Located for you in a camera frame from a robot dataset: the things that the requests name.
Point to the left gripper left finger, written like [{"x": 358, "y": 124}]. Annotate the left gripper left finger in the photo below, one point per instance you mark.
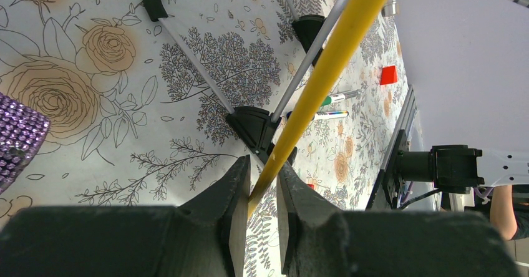
[{"x": 203, "y": 237}]

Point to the yellow framed whiteboard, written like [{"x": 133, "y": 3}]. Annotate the yellow framed whiteboard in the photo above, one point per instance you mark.
[{"x": 256, "y": 52}]

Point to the blue whiteboard marker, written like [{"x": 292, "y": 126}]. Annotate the blue whiteboard marker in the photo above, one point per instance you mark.
[{"x": 323, "y": 115}]

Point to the green whiteboard marker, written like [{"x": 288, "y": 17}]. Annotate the green whiteboard marker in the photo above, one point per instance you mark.
[{"x": 330, "y": 99}]

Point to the floral table mat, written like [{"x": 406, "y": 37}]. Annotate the floral table mat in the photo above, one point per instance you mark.
[{"x": 92, "y": 68}]

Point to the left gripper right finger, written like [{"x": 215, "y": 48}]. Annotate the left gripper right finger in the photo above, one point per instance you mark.
[{"x": 319, "y": 239}]

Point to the purple glitter microphone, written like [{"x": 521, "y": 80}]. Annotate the purple glitter microphone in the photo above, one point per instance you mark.
[{"x": 23, "y": 131}]

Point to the red triangular block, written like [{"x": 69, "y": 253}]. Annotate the red triangular block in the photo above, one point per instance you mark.
[{"x": 389, "y": 75}]

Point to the person forearm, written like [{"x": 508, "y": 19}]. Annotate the person forearm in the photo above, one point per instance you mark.
[{"x": 502, "y": 215}]

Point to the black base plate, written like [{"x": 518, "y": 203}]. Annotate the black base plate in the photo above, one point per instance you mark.
[{"x": 388, "y": 187}]

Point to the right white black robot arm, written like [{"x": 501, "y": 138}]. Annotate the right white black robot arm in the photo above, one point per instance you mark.
[{"x": 459, "y": 168}]

